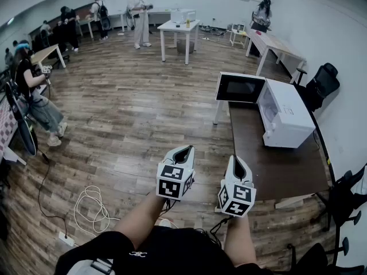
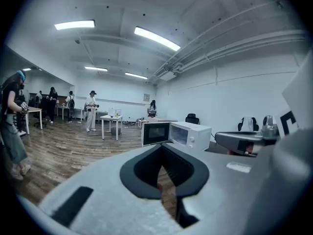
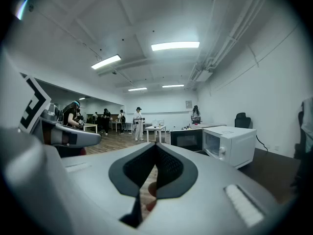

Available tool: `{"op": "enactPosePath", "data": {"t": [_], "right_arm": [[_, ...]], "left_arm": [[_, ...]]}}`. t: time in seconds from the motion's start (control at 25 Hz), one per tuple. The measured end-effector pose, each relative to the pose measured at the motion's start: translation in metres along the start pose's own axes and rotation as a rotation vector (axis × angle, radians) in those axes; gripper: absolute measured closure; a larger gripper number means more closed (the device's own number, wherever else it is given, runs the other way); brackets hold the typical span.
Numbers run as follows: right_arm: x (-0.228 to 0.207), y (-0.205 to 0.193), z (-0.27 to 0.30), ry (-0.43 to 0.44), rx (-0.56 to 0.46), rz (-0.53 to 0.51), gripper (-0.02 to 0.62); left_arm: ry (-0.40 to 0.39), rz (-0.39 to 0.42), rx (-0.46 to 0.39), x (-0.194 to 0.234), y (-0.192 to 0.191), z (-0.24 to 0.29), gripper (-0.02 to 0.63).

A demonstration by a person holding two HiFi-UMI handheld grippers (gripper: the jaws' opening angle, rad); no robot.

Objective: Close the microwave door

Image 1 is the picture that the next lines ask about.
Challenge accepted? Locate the light wood table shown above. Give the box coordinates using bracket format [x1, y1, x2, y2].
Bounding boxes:
[245, 28, 307, 84]

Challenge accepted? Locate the black mesh office chair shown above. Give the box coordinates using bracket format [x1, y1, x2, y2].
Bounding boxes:
[291, 62, 341, 112]

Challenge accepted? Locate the white microwave oven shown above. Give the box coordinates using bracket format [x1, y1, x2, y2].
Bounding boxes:
[256, 78, 317, 149]

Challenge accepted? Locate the black backpack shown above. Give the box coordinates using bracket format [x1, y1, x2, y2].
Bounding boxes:
[98, 1, 112, 30]

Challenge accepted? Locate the person's black shirt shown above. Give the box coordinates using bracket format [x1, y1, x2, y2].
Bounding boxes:
[54, 225, 273, 275]

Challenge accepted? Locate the thin black floor cable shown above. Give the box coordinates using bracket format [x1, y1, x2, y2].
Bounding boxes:
[36, 150, 69, 238]

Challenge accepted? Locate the grey garment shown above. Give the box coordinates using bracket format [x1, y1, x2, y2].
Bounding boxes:
[354, 176, 367, 196]

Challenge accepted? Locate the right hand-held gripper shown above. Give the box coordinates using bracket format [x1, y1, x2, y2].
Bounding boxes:
[217, 155, 257, 219]

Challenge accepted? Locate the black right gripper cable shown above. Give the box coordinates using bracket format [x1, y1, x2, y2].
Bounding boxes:
[210, 215, 233, 241]

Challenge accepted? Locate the white square table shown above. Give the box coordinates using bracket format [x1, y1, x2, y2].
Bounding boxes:
[157, 18, 201, 66]

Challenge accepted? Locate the coiled white cable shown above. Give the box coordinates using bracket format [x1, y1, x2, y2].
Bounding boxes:
[73, 185, 122, 238]

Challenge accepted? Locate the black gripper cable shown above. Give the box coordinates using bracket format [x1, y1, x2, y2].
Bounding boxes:
[210, 215, 233, 241]
[158, 198, 177, 221]

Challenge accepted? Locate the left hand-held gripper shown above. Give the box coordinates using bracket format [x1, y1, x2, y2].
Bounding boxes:
[156, 144, 196, 202]

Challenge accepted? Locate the heap of cables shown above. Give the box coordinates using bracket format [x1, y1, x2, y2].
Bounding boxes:
[200, 23, 231, 37]

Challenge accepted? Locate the grey waste bin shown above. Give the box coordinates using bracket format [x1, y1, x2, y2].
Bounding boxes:
[176, 38, 196, 55]

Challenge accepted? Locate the grey chest harness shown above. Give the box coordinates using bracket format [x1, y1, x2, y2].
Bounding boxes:
[67, 257, 116, 275]

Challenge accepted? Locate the dark brown table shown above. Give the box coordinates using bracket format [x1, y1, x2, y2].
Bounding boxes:
[213, 100, 331, 210]

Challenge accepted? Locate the white microwave door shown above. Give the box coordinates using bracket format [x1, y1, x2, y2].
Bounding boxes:
[215, 71, 267, 104]

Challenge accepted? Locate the person's right forearm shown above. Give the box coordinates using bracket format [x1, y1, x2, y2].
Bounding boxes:
[223, 215, 258, 268]

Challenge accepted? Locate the black office chair with garment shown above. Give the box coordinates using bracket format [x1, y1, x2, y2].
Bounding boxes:
[314, 162, 367, 266]

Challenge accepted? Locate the checkered cloth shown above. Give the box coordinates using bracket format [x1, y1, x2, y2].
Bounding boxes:
[0, 98, 19, 155]

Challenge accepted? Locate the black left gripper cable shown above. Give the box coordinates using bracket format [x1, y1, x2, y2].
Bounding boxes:
[158, 198, 177, 221]

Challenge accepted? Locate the light wood desk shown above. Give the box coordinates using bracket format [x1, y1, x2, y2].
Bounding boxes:
[29, 44, 68, 70]

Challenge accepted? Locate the person's left forearm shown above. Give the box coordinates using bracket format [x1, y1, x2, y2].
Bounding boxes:
[113, 192, 167, 249]

